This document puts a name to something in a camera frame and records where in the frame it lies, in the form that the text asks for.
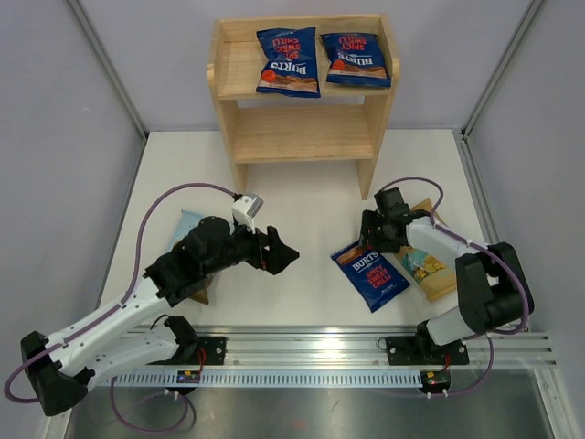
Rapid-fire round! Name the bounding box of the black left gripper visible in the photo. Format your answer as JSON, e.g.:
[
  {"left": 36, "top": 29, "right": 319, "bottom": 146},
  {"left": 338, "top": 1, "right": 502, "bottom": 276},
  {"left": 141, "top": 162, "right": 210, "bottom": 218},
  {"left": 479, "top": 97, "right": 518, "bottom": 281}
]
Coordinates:
[{"left": 203, "top": 216, "right": 299, "bottom": 277}]

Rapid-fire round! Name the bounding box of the blue Burts chips bag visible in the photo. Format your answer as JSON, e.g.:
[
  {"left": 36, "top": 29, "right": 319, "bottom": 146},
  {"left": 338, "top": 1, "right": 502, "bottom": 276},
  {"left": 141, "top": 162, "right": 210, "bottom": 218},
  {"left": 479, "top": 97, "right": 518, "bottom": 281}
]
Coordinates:
[
  {"left": 321, "top": 32, "right": 391, "bottom": 89},
  {"left": 256, "top": 27, "right": 321, "bottom": 99},
  {"left": 330, "top": 241, "right": 410, "bottom": 313}
]

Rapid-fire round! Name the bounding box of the light blue cassava chips bag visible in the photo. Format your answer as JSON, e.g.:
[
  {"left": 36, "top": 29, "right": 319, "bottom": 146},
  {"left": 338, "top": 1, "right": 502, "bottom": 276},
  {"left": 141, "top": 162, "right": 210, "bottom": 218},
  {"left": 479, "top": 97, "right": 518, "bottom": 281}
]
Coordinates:
[{"left": 171, "top": 209, "right": 214, "bottom": 306}]

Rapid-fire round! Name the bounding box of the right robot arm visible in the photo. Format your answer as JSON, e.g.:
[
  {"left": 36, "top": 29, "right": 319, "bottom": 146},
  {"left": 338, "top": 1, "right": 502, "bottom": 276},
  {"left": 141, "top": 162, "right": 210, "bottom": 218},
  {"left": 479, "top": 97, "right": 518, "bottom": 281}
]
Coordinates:
[{"left": 359, "top": 186, "right": 535, "bottom": 366}]

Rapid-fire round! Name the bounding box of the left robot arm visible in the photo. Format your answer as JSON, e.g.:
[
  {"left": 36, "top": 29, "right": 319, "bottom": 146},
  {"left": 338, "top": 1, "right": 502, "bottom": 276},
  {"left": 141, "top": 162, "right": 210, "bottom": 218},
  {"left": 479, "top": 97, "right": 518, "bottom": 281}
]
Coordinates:
[{"left": 20, "top": 217, "right": 300, "bottom": 416}]

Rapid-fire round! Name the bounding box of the tan kettle chips bag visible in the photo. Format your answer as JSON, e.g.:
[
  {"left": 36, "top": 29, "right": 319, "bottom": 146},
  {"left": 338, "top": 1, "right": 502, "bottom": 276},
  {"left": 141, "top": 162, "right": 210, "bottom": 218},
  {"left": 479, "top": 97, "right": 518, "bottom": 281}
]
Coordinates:
[{"left": 392, "top": 198, "right": 458, "bottom": 304}]

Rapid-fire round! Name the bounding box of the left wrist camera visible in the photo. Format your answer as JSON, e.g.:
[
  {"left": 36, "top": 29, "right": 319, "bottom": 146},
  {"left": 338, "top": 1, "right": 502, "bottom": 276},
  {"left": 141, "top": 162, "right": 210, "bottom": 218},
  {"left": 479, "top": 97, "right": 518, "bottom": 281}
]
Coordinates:
[{"left": 231, "top": 194, "right": 264, "bottom": 234}]

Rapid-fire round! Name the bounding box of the aluminium mounting rail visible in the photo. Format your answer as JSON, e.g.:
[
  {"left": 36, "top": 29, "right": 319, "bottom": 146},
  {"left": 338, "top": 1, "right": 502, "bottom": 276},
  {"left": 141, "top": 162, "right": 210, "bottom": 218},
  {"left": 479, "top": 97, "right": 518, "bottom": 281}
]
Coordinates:
[{"left": 90, "top": 325, "right": 558, "bottom": 367}]

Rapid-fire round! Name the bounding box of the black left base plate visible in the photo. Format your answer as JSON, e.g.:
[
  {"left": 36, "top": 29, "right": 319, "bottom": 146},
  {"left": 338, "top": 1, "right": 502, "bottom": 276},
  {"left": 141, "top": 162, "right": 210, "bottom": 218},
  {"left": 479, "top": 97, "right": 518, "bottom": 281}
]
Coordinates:
[{"left": 152, "top": 336, "right": 228, "bottom": 366}]

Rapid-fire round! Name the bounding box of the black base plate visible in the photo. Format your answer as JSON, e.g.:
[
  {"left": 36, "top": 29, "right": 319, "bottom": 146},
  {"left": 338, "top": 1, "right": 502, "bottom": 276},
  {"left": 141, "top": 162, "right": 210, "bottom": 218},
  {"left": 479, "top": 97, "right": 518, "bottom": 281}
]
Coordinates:
[
  {"left": 152, "top": 336, "right": 228, "bottom": 366},
  {"left": 377, "top": 336, "right": 470, "bottom": 367}
]

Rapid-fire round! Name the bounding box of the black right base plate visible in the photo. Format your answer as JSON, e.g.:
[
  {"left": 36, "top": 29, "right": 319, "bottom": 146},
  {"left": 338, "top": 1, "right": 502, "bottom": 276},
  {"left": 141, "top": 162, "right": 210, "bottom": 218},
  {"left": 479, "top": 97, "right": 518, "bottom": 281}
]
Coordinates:
[{"left": 377, "top": 336, "right": 470, "bottom": 367}]

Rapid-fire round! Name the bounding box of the white slotted cable duct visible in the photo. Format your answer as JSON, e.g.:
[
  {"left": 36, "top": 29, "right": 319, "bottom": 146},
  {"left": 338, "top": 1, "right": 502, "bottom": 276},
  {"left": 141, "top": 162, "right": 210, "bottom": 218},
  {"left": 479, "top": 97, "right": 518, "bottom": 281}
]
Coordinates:
[{"left": 115, "top": 368, "right": 422, "bottom": 389}]

